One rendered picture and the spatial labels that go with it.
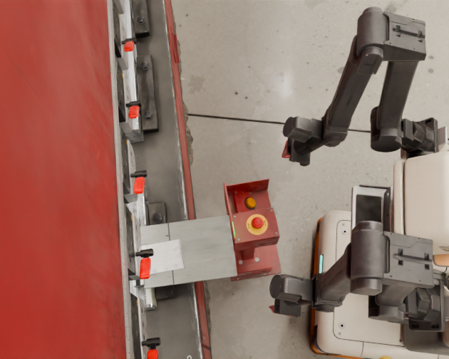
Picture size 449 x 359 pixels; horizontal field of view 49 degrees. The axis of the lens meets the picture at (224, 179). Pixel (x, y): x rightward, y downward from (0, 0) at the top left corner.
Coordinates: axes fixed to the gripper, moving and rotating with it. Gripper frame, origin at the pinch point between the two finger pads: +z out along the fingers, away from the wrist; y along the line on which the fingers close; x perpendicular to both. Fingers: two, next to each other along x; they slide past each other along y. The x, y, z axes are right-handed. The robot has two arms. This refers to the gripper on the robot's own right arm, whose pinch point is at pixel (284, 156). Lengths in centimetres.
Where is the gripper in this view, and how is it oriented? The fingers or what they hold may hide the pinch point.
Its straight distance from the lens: 151.7
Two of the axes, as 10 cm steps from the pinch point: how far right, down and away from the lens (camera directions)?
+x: 8.9, 2.5, 3.7
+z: -4.3, 2.7, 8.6
